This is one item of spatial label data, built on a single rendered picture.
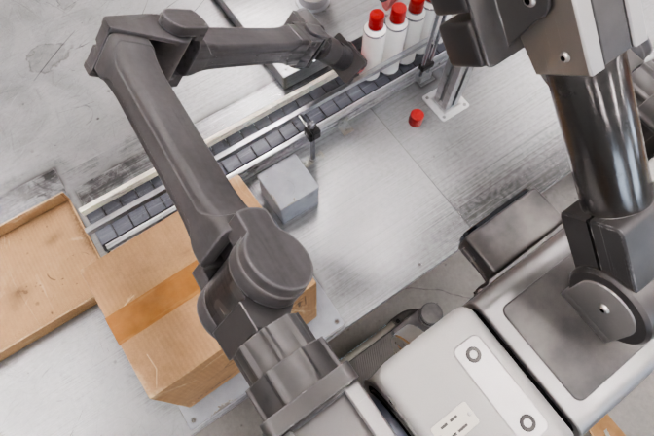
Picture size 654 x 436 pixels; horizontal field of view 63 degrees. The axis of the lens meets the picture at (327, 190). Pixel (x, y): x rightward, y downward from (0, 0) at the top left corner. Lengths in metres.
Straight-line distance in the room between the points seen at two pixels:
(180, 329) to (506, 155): 0.86
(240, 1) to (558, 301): 1.21
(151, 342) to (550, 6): 0.73
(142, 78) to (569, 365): 0.52
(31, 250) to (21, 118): 0.36
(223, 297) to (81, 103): 1.03
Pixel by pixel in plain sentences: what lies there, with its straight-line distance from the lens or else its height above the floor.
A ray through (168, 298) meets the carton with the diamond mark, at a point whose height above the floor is 1.12.
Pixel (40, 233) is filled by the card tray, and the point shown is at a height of 0.83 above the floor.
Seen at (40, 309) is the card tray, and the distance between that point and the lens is 1.29.
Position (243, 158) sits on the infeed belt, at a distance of 1.23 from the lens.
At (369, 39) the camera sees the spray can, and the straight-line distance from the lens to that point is 1.22.
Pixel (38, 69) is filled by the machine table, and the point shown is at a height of 0.83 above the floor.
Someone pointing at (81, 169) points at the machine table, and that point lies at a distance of 1.38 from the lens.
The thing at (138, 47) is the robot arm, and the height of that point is 1.44.
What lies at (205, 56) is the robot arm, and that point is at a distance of 0.82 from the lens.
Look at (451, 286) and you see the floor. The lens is 2.08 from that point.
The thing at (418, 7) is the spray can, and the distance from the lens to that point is 1.24.
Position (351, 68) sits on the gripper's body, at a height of 1.00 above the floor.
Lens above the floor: 1.96
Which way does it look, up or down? 65 degrees down
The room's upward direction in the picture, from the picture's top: 2 degrees clockwise
